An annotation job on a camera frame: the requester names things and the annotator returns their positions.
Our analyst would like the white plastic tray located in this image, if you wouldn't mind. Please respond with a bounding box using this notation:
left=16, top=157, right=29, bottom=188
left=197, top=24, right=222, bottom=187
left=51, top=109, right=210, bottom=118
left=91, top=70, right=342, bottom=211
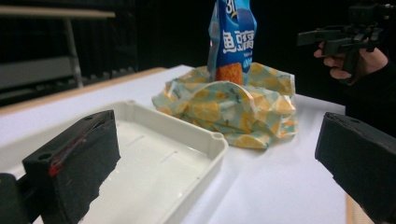
left=0, top=100, right=230, bottom=224

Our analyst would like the grey metal rack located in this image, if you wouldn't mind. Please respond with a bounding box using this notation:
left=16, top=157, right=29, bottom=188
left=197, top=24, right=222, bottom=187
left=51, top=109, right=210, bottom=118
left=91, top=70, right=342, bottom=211
left=0, top=5, right=138, bottom=107

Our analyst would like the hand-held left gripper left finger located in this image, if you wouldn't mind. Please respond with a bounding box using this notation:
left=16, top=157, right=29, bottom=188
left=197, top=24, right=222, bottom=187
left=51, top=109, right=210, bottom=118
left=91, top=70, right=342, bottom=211
left=21, top=109, right=121, bottom=224

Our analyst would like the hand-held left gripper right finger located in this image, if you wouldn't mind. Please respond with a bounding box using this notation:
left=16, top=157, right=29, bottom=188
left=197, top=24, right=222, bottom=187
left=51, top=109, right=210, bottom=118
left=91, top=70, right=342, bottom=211
left=314, top=111, right=396, bottom=224

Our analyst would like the blue snack packet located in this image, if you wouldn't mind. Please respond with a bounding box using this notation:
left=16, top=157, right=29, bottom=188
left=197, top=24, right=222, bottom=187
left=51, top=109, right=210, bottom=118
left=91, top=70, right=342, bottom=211
left=206, top=0, right=258, bottom=86

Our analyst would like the crumpled lemon print bag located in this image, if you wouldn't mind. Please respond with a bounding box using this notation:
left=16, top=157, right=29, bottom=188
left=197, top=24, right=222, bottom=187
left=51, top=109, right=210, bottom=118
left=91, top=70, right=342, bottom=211
left=151, top=62, right=299, bottom=150

